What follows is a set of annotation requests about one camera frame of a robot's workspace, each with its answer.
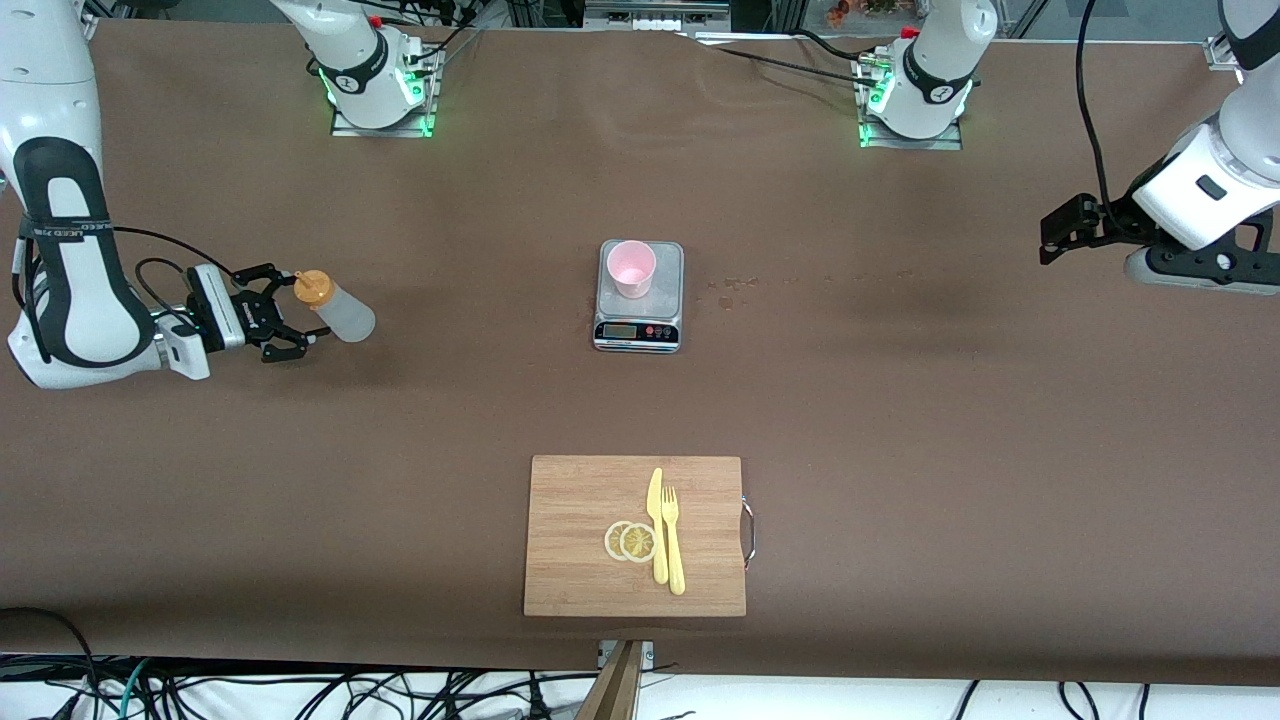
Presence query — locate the clear sauce bottle orange cap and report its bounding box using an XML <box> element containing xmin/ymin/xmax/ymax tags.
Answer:
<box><xmin>292</xmin><ymin>270</ymin><xmax>377</xmax><ymax>344</ymax></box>

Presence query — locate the pink plastic cup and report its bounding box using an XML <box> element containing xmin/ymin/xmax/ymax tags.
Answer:
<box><xmin>607</xmin><ymin>240</ymin><xmax>658</xmax><ymax>300</ymax></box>

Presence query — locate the brown table cover sheet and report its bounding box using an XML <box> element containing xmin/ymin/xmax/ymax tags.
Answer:
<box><xmin>0</xmin><ymin>18</ymin><xmax>1280</xmax><ymax>687</ymax></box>

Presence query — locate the wooden cutting board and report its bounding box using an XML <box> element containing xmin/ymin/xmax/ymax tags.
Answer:
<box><xmin>523</xmin><ymin>455</ymin><xmax>757</xmax><ymax>618</ymax></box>

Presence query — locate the silver digital kitchen scale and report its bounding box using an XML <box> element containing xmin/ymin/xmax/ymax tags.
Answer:
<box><xmin>593</xmin><ymin>240</ymin><xmax>686</xmax><ymax>353</ymax></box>

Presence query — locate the yellow plastic knife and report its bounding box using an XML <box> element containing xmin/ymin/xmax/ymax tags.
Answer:
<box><xmin>646</xmin><ymin>467</ymin><xmax>669</xmax><ymax>586</ymax></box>

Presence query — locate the yellow plastic fork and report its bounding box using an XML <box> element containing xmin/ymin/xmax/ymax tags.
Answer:
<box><xmin>660</xmin><ymin>486</ymin><xmax>688</xmax><ymax>597</ymax></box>

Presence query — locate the white power strip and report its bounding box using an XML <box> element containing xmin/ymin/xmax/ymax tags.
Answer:
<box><xmin>584</xmin><ymin>0</ymin><xmax>733</xmax><ymax>33</ymax></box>

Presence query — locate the wooden beam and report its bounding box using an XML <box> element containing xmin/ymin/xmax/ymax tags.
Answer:
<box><xmin>573</xmin><ymin>640</ymin><xmax>646</xmax><ymax>720</ymax></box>

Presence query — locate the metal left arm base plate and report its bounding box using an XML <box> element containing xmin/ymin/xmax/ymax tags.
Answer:
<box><xmin>857</xmin><ymin>55</ymin><xmax>964</xmax><ymax>152</ymax></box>

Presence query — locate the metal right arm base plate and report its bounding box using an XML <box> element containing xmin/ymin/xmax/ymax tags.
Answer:
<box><xmin>330</xmin><ymin>45</ymin><xmax>443</xmax><ymax>139</ymax></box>

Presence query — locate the thick black base cable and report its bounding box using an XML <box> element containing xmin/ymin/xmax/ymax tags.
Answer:
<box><xmin>790</xmin><ymin>28</ymin><xmax>893</xmax><ymax>73</ymax></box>

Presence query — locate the black right base cable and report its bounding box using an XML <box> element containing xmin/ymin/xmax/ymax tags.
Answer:
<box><xmin>398</xmin><ymin>0</ymin><xmax>488</xmax><ymax>79</ymax></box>

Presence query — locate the thin black base cable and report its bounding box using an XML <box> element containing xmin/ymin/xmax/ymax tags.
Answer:
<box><xmin>688</xmin><ymin>33</ymin><xmax>869</xmax><ymax>93</ymax></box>

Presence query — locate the thick black floor cable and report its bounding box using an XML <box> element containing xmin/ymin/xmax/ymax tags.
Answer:
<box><xmin>0</xmin><ymin>606</ymin><xmax>101</xmax><ymax>720</ymax></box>

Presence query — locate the teal floor cable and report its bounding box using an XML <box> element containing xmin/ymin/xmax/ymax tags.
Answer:
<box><xmin>118</xmin><ymin>657</ymin><xmax>153</xmax><ymax>720</ymax></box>

